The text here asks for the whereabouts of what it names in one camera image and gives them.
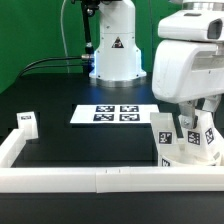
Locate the white U-shaped fence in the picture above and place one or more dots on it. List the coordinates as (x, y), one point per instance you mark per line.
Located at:
(99, 180)

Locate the white marker sheet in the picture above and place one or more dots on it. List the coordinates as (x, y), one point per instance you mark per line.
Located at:
(113, 114)

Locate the white round stool seat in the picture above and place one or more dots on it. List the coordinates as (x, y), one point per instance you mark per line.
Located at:
(185, 159)

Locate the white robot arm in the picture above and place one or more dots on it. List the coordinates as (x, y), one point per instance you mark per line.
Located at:
(117, 60)

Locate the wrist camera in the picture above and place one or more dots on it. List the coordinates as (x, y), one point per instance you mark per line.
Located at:
(202, 26)

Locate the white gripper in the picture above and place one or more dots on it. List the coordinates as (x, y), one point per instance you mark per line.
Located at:
(185, 71)

